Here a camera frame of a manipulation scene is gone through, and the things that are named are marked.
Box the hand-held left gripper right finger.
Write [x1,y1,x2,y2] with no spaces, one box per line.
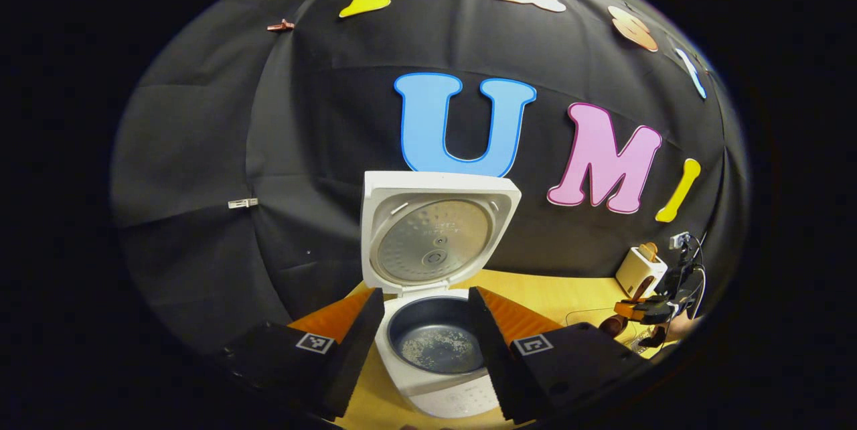
[467,285,649,425]

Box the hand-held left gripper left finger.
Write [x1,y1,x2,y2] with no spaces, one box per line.
[223,287,386,421]

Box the white rice cooker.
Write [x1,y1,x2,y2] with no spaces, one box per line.
[361,171,522,419]

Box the white toaster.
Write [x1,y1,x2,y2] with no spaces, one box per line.
[614,246,669,299]

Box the clear plastic container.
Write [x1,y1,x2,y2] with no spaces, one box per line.
[565,307,647,352]

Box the black backdrop cloth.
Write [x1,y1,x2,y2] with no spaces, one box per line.
[110,0,749,358]

